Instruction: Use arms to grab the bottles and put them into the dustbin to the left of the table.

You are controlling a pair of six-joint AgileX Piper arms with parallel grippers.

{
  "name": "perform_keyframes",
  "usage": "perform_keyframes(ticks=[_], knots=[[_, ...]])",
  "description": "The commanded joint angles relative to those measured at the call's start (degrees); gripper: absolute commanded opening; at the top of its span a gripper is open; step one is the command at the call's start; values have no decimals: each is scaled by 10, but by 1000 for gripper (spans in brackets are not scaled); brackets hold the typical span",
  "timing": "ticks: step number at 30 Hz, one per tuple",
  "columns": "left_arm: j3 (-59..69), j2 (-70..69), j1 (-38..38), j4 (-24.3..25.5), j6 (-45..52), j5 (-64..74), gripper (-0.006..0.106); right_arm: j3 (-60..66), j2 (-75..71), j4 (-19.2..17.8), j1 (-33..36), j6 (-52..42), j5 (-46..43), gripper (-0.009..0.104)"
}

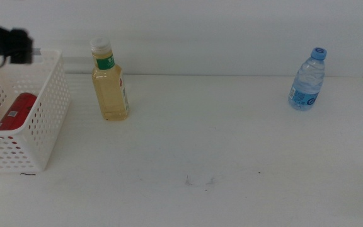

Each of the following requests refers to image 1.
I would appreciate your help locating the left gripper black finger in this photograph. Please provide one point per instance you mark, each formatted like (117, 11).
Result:
(21, 47)

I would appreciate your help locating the red soda can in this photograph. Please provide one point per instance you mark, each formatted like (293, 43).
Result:
(19, 110)

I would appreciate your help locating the yellow liquid clear bottle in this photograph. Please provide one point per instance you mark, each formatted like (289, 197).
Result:
(110, 94)

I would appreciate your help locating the blue cap water bottle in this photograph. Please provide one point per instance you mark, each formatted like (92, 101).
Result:
(307, 85)

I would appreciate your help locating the white perforated plastic basket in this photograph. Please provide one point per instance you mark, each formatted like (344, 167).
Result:
(17, 130)

